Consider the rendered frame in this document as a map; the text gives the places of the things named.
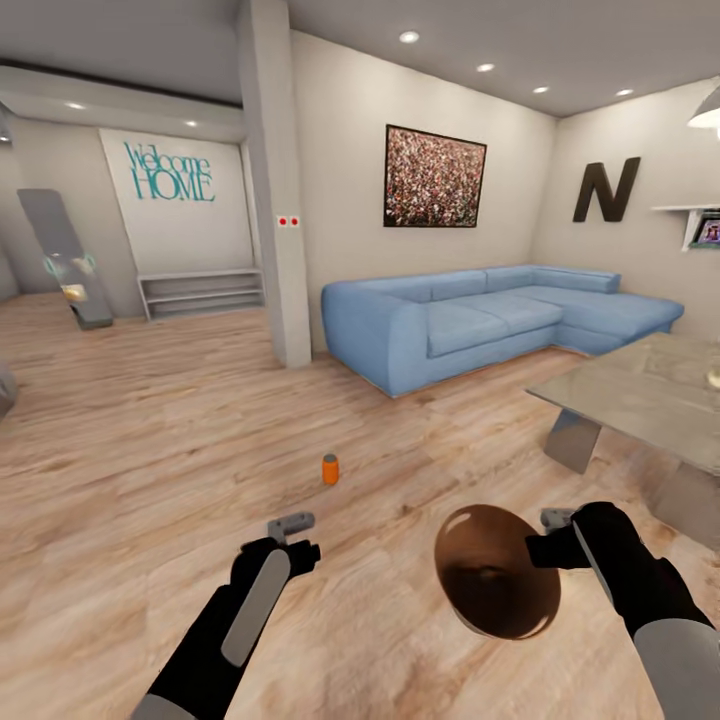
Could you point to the can of soda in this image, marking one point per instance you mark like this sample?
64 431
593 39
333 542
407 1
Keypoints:
330 465

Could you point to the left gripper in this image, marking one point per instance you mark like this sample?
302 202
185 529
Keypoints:
304 556

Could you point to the trash can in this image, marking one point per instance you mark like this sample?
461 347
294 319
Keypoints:
486 571

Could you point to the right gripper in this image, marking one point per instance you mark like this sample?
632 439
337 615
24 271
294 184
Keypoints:
547 551

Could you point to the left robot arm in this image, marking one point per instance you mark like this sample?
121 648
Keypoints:
200 679

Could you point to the coffee table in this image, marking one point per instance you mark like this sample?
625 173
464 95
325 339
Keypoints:
663 391

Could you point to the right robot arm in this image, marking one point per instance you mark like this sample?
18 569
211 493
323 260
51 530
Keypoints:
679 647

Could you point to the sofa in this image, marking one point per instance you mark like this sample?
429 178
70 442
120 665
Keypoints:
410 333

